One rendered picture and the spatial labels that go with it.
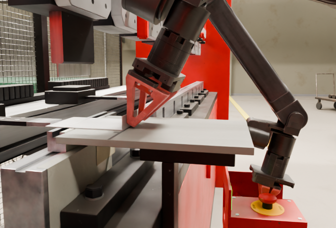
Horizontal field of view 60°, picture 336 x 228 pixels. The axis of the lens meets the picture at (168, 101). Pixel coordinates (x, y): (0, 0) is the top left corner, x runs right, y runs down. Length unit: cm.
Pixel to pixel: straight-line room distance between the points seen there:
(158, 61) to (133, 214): 23
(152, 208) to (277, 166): 38
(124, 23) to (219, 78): 205
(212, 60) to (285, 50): 928
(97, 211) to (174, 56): 24
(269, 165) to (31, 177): 56
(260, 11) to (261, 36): 91
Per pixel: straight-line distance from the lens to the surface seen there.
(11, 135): 76
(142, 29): 62
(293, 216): 72
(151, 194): 53
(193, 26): 43
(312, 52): 1207
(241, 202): 74
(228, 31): 72
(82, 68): 52
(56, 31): 47
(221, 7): 72
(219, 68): 259
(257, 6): 1175
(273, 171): 78
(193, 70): 261
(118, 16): 59
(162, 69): 43
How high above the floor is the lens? 110
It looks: 7 degrees down
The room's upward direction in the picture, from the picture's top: straight up
